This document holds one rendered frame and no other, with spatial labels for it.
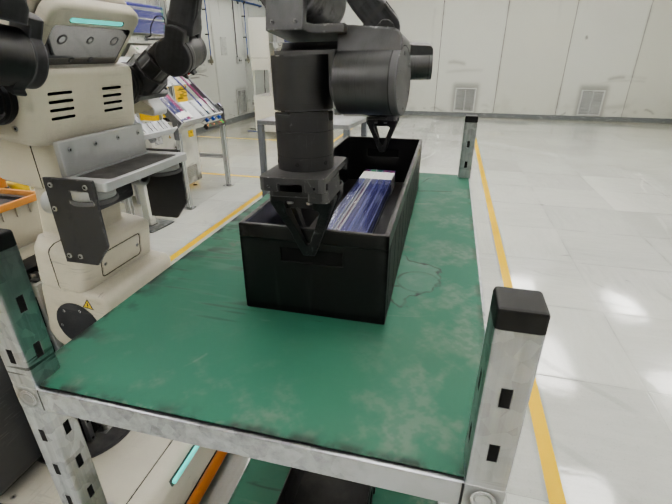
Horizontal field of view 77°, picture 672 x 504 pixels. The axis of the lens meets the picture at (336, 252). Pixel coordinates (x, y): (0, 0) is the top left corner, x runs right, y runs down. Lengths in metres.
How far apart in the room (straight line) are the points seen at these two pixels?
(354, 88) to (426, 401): 0.28
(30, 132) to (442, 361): 0.72
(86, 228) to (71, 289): 0.18
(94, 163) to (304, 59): 0.59
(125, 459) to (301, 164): 1.06
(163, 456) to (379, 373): 0.95
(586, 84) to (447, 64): 2.69
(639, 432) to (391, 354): 1.59
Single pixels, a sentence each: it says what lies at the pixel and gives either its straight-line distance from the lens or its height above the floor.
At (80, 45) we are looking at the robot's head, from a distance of 0.92.
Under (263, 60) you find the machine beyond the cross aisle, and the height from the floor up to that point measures 1.13.
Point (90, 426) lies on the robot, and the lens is 1.41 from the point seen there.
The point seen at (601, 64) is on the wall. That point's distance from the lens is 10.15.
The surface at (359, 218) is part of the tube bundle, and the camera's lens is 0.68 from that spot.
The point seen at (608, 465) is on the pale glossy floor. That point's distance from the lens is 1.81.
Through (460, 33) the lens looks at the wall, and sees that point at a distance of 9.78.
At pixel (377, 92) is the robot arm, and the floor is 1.21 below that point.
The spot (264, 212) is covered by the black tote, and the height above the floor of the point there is 1.05.
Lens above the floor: 1.24
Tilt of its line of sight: 25 degrees down
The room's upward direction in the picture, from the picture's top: straight up
